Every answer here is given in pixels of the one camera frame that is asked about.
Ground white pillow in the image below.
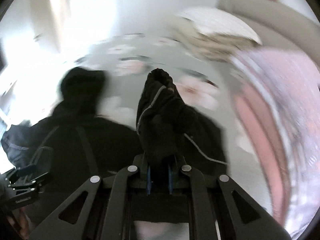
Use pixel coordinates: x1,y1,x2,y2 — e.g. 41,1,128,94
176,7,263,45

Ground pink folded blanket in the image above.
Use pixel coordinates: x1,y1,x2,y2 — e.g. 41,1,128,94
233,83,291,226

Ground beige headboard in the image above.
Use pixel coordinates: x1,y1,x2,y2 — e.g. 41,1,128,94
217,0,319,61

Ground black jacket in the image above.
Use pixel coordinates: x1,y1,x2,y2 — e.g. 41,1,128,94
1,67,227,227

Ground beige folded quilt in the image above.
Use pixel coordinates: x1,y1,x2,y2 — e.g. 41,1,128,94
170,16,255,62

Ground lilac patterned blanket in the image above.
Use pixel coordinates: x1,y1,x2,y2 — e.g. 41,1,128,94
231,48,319,239

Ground floral green bedspread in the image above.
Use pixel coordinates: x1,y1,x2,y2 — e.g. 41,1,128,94
64,35,272,212

